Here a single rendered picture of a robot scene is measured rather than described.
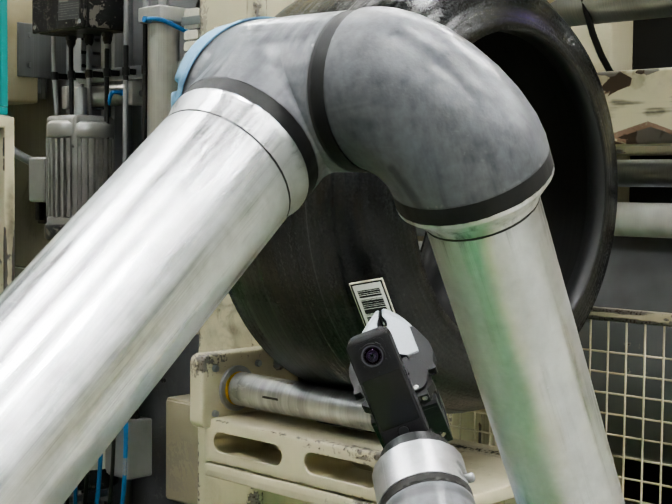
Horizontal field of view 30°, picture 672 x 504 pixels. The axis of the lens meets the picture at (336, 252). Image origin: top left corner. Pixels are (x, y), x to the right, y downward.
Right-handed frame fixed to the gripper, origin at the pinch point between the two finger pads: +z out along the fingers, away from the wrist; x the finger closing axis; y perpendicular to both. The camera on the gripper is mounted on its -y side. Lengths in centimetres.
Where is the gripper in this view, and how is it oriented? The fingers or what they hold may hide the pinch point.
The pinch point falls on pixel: (380, 314)
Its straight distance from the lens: 136.0
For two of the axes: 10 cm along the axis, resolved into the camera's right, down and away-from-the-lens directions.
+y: 3.2, 7.1, 6.3
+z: -1.2, -6.2, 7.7
